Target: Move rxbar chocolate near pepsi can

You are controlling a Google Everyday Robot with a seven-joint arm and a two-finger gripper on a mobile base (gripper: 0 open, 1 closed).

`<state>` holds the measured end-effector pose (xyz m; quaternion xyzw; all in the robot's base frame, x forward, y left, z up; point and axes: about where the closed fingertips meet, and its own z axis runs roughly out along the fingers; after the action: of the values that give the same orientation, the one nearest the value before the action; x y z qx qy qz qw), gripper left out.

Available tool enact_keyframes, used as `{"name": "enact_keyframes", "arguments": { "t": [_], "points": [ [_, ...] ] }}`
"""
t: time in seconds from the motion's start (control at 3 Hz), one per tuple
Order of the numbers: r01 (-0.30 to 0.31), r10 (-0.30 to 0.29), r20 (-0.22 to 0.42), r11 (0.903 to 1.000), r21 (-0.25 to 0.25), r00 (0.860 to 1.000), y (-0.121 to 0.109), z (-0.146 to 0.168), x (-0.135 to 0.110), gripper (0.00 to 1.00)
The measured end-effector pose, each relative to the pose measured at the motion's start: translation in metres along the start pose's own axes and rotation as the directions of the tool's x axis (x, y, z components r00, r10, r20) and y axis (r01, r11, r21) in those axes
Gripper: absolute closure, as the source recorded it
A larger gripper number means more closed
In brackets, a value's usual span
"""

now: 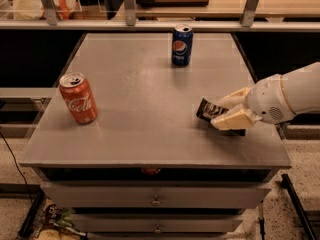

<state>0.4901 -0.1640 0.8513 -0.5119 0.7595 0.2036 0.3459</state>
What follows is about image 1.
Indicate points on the snack bags on floor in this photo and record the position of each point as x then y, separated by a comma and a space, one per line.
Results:
58, 226

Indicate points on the chocolate rxbar dark wrapper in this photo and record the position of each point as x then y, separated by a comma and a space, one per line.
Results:
208, 111

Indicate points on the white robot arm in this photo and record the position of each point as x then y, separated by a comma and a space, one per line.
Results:
302, 89

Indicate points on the red coca-cola can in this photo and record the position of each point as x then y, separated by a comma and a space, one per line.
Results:
79, 99

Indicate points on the grey drawer cabinet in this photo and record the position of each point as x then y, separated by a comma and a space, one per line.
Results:
147, 119

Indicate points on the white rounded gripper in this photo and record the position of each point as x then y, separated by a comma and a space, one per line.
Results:
267, 99

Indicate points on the orange white bag on shelf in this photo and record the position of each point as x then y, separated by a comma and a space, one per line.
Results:
44, 9

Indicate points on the blue pepsi can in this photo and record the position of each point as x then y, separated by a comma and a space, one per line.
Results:
182, 39

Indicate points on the drawer metal knob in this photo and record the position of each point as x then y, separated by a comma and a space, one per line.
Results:
157, 230
155, 202

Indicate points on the upper drawer metal knob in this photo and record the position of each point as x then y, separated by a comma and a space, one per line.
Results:
155, 202

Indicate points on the lower drawer metal knob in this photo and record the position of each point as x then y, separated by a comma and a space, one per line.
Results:
157, 230

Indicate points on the red object inside drawer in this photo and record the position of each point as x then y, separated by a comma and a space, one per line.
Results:
150, 171

